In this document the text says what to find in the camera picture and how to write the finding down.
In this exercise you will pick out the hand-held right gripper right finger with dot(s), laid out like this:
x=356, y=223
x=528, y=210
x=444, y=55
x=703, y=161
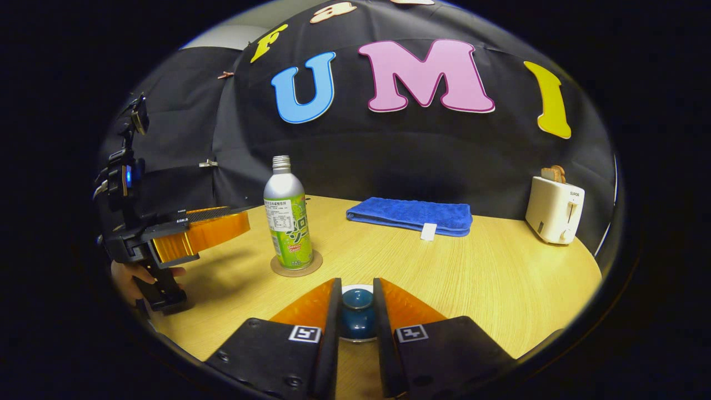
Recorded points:
x=384, y=344

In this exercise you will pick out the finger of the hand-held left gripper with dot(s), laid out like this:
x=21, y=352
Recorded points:
x=211, y=230

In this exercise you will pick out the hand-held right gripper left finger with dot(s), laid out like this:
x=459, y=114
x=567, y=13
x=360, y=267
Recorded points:
x=330, y=339

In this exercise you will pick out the silver green-label water bottle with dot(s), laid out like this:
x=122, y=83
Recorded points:
x=286, y=222

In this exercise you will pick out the round brown coaster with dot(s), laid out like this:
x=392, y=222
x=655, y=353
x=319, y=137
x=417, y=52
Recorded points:
x=316, y=264

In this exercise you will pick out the metal binder clip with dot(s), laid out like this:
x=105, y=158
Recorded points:
x=208, y=163

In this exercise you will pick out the folded blue towel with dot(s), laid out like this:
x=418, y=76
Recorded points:
x=411, y=214

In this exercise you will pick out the black backdrop cloth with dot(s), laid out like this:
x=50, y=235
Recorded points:
x=416, y=155

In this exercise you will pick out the white toaster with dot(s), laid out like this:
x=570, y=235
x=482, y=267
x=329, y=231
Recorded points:
x=552, y=214

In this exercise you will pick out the toast slice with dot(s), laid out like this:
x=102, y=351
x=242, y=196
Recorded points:
x=554, y=174

